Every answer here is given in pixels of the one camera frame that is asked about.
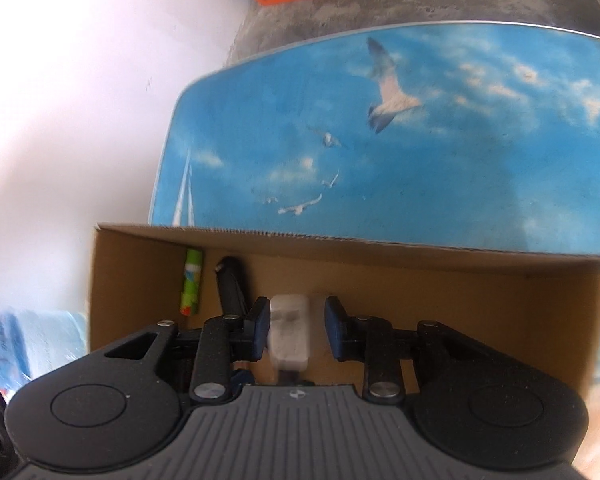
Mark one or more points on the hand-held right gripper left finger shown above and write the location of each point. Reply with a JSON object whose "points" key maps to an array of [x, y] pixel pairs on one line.
{"points": [[262, 329]]}

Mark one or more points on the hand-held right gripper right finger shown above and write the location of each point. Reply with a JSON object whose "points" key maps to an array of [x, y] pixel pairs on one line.
{"points": [[334, 330]]}

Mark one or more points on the white charger plug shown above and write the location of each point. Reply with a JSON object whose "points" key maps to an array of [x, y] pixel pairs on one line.
{"points": [[291, 327]]}

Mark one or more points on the black cylinder with metal cap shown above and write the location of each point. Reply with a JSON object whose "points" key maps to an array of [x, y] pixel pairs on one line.
{"points": [[230, 285]]}

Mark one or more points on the brown cardboard box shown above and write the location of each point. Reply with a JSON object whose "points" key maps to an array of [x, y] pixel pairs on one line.
{"points": [[455, 310]]}

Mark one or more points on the small blue object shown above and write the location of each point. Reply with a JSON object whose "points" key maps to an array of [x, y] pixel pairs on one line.
{"points": [[240, 378]]}

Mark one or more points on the green printed tube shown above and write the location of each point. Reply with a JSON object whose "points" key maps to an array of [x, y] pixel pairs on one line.
{"points": [[193, 280]]}

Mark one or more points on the blue printed packet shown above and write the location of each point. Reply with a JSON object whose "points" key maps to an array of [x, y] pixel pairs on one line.
{"points": [[35, 340]]}

